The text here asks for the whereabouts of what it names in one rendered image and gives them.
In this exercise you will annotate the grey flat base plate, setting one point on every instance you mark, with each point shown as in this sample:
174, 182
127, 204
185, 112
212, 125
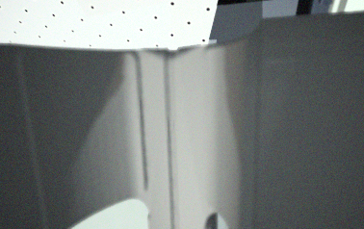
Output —
112, 24

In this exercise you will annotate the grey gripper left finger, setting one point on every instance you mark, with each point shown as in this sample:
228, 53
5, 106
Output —
83, 129

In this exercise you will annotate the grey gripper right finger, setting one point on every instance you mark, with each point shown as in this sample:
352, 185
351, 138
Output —
281, 107

